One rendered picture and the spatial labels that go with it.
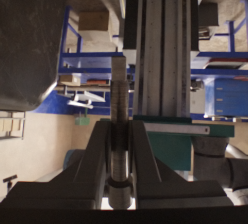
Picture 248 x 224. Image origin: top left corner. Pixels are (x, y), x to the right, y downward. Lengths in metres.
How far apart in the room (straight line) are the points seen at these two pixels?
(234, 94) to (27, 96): 2.06
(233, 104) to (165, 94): 1.18
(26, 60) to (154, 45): 0.98
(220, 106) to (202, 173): 1.25
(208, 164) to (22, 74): 0.85
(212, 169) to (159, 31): 0.88
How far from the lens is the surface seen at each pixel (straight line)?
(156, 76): 1.13
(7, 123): 4.49
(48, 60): 0.35
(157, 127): 0.85
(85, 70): 2.02
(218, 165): 0.96
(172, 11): 1.33
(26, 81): 0.30
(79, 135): 7.82
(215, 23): 2.28
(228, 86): 2.17
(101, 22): 2.38
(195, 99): 6.90
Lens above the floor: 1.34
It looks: 6 degrees down
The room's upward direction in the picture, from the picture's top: 177 degrees counter-clockwise
